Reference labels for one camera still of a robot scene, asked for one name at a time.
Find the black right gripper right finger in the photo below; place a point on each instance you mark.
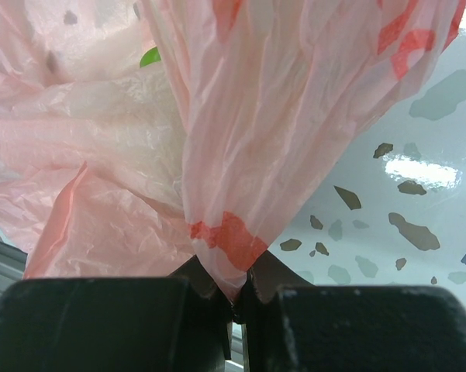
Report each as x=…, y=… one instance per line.
x=292, y=325

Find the green toy apple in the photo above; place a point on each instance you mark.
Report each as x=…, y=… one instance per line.
x=150, y=57

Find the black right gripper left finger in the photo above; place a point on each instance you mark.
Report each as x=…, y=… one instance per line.
x=180, y=322

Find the pink plastic bag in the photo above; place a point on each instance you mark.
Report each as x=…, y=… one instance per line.
x=108, y=169

